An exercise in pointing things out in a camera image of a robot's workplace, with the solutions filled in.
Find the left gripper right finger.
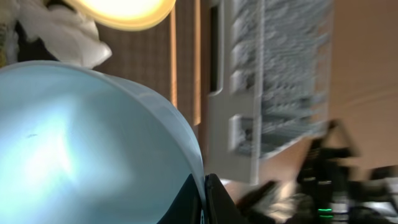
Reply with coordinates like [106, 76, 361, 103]
[205, 174, 248, 224]

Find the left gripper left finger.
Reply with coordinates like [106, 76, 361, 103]
[157, 174, 202, 224]

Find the light blue bowl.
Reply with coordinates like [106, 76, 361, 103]
[1, 61, 206, 223]

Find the yellow plastic plate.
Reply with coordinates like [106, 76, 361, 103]
[65, 0, 175, 31]

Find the white tissue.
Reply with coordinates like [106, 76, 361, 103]
[1, 0, 112, 68]

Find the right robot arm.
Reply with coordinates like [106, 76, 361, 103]
[237, 120, 397, 224]

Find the grey plastic dishwasher rack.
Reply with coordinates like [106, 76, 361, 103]
[205, 0, 333, 184]

